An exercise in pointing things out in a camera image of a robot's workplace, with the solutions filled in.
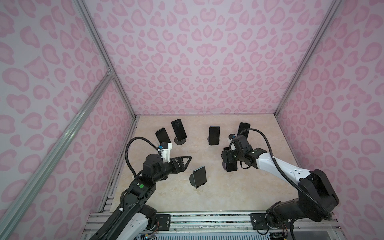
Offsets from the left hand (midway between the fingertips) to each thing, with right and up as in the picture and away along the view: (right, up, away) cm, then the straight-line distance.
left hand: (186, 156), depth 72 cm
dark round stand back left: (-7, +4, +31) cm, 32 cm away
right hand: (+24, -1, +16) cm, 28 cm away
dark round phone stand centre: (+13, +6, +27) cm, 30 cm away
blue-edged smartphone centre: (+16, +9, +25) cm, 31 cm away
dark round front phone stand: (+2, -16, +15) cm, 22 cm away
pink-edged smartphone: (+22, -4, +6) cm, 23 cm away
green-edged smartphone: (+35, +15, +26) cm, 46 cm away
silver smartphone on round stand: (-7, +13, +27) cm, 30 cm away
